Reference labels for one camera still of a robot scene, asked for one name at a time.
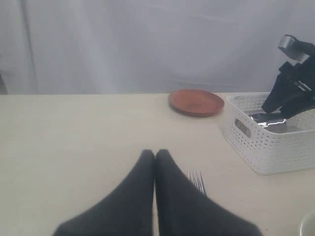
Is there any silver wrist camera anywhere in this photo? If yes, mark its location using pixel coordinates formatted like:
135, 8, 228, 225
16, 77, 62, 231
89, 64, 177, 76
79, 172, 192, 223
278, 34, 315, 61

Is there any grey ceramic bowl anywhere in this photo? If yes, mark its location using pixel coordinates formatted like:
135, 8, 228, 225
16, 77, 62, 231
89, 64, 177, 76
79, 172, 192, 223
299, 212, 315, 236

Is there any brown wooden plate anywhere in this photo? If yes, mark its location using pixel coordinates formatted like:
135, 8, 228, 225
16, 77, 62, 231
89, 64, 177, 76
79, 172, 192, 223
168, 89, 225, 118

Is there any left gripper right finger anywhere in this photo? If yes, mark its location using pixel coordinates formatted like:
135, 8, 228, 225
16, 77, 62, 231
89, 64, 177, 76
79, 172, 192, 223
155, 149, 261, 236

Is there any silver fork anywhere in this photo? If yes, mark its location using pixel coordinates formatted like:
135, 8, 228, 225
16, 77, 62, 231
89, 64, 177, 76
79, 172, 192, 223
188, 169, 207, 196

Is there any white plastic woven basket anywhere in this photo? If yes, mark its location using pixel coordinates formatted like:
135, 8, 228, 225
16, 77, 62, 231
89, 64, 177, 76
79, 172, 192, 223
221, 92, 315, 175

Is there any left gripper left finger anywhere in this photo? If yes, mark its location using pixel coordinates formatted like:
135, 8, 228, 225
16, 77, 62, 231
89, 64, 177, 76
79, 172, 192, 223
54, 150, 155, 236

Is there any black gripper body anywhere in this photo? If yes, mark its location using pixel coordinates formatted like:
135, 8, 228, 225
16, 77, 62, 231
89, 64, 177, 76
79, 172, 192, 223
262, 56, 315, 119

